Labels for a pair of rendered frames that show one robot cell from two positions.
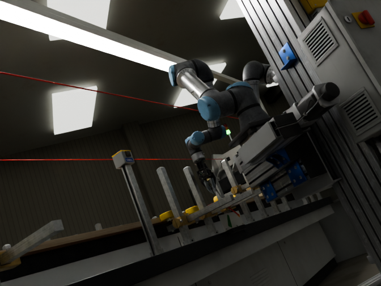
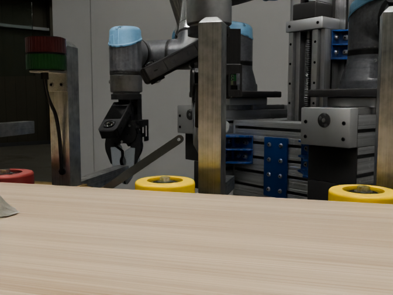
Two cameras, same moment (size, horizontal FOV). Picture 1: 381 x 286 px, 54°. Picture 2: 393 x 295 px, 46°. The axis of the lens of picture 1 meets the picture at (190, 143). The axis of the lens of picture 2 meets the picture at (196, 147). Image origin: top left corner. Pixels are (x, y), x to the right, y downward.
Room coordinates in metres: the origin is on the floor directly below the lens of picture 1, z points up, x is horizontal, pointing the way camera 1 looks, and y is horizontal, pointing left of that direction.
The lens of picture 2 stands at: (2.39, 0.75, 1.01)
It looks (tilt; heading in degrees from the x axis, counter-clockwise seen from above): 6 degrees down; 255
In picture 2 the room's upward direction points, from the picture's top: straight up
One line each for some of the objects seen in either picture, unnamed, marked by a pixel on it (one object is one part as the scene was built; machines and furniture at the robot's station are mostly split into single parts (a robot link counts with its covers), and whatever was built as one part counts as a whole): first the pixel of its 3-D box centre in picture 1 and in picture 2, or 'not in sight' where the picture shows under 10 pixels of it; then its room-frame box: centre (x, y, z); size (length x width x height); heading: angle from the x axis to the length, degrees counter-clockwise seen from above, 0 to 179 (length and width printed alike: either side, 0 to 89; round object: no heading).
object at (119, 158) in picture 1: (123, 160); not in sight; (1.75, 0.34, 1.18); 0.07 x 0.07 x 0.08; 60
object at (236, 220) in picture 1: (232, 220); not in sight; (2.37, -0.05, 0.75); 0.26 x 0.01 x 0.10; 150
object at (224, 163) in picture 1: (237, 190); not in sight; (2.62, -0.17, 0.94); 0.03 x 0.03 x 0.48; 60
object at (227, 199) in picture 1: (199, 214); not in sight; (1.96, 0.10, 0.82); 0.43 x 0.03 x 0.04; 60
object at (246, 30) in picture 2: not in sight; (233, 41); (1.87, -0.76, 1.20); 0.13 x 0.12 x 0.14; 148
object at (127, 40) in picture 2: not in sight; (126, 51); (2.27, -0.36, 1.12); 0.09 x 0.08 x 0.11; 58
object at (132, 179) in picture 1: (140, 209); not in sight; (1.75, 0.34, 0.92); 0.05 x 0.04 x 0.45; 150
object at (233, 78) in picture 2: (203, 169); (213, 64); (2.16, -0.01, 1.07); 0.09 x 0.08 x 0.12; 170
